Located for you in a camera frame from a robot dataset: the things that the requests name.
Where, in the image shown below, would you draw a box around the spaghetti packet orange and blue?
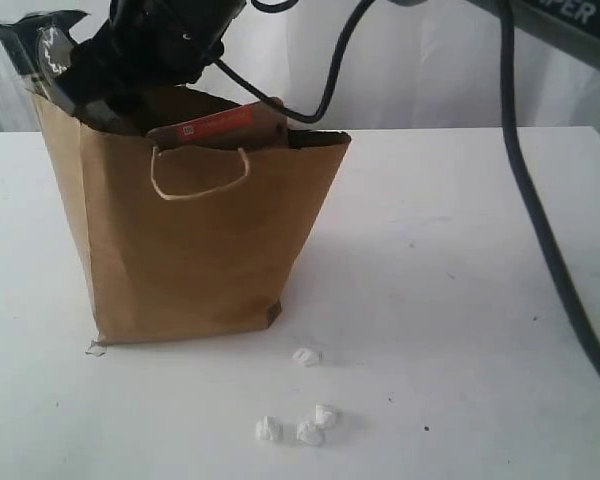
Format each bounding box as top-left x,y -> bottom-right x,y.
0,9 -> 88,98

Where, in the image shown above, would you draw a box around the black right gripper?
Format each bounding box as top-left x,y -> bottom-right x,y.
49,1 -> 245,118

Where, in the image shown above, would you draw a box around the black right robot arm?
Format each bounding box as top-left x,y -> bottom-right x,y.
38,1 -> 600,111

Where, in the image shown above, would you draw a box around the brown paper shopping bag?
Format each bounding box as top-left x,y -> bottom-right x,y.
33,96 -> 351,345

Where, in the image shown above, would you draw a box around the white lump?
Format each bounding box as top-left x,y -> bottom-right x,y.
292,347 -> 322,368
296,420 -> 325,447
315,403 -> 340,430
255,416 -> 283,443

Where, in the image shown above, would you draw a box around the torn white paper scrap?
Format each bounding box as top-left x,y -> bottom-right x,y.
85,341 -> 107,357

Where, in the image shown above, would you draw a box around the brown kraft stand-up pouch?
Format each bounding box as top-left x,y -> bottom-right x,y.
147,102 -> 289,151

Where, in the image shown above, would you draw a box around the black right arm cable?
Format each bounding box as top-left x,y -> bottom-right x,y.
214,0 -> 600,406

